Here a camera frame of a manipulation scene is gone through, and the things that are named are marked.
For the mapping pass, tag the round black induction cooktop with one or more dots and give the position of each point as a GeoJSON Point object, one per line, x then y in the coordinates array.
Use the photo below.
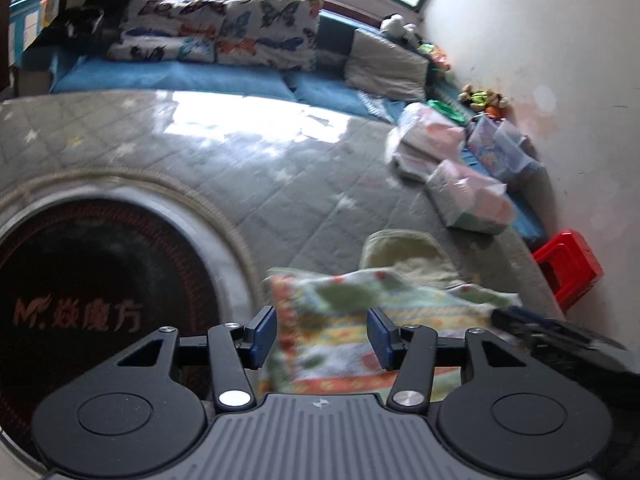
{"type": "Point", "coordinates": [100, 270]}

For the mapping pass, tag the green plush toy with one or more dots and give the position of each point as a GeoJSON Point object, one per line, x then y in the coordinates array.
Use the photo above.
{"type": "Point", "coordinates": [481, 98]}

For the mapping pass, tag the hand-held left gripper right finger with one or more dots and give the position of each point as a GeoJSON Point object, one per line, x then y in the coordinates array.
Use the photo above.
{"type": "Point", "coordinates": [380, 337]}

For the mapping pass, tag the large butterfly print pillow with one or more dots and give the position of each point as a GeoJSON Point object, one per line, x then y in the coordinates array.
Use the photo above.
{"type": "Point", "coordinates": [270, 35]}

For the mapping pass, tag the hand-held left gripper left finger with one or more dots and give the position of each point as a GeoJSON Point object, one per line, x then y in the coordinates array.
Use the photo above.
{"type": "Point", "coordinates": [262, 335]}

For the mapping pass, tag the pink white tissue pack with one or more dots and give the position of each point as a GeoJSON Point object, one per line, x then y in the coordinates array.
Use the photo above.
{"type": "Point", "coordinates": [430, 132]}
{"type": "Point", "coordinates": [470, 197]}

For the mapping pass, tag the red plastic stool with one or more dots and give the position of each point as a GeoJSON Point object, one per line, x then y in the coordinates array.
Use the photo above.
{"type": "Point", "coordinates": [567, 270]}

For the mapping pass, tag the grey pillow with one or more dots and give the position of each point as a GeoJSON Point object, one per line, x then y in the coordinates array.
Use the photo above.
{"type": "Point", "coordinates": [387, 65]}

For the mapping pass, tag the green bowl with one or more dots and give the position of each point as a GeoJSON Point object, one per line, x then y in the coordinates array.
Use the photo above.
{"type": "Point", "coordinates": [445, 110]}

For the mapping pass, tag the clear plastic storage box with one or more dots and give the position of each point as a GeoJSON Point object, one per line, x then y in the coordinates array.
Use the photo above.
{"type": "Point", "coordinates": [502, 147]}

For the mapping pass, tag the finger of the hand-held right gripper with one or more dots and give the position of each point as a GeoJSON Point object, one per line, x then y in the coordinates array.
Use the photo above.
{"type": "Point", "coordinates": [530, 322]}

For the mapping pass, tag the orange plush toy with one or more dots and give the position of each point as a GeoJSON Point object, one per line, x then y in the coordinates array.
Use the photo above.
{"type": "Point", "coordinates": [491, 111]}

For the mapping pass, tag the small flat grey box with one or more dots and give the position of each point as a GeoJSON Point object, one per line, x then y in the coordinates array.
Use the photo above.
{"type": "Point", "coordinates": [415, 166]}

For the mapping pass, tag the green printed child's shirt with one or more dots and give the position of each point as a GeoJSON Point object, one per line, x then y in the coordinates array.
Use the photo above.
{"type": "Point", "coordinates": [340, 305]}

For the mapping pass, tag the blue sofa bench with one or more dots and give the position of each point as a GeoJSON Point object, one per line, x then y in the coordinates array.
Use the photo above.
{"type": "Point", "coordinates": [175, 77]}

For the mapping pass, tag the black clothing pile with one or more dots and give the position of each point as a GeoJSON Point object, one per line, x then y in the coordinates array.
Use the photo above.
{"type": "Point", "coordinates": [85, 20]}

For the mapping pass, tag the pink plush toy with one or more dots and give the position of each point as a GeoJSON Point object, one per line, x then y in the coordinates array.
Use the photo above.
{"type": "Point", "coordinates": [436, 57]}

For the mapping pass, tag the panda plush toy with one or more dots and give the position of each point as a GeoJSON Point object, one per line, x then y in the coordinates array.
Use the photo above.
{"type": "Point", "coordinates": [397, 27]}

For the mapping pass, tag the blue cabinet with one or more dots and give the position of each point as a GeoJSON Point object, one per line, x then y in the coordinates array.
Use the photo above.
{"type": "Point", "coordinates": [27, 22]}

